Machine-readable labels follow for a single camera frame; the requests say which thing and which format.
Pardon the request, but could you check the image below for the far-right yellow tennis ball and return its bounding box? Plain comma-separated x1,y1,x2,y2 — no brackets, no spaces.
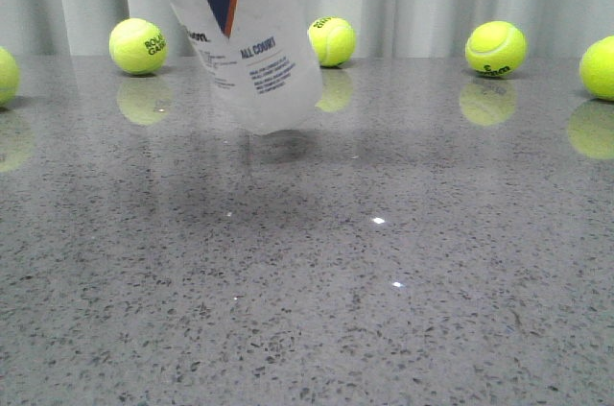
579,36,614,101

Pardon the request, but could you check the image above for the clear Wilson tennis ball can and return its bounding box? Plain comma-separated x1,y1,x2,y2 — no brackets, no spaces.
170,0,322,134

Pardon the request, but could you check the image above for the Roland Garros yellow tennis ball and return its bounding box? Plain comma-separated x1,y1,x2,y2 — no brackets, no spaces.
108,18,167,75

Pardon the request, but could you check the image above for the centre yellow tennis ball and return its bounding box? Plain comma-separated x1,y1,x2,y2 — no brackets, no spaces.
308,16,356,67

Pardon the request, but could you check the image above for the far-left yellow tennis ball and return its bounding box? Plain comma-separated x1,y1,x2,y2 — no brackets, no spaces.
0,47,20,107

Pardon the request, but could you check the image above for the Wilson 3 yellow tennis ball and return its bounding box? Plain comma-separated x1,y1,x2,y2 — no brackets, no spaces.
464,21,528,77

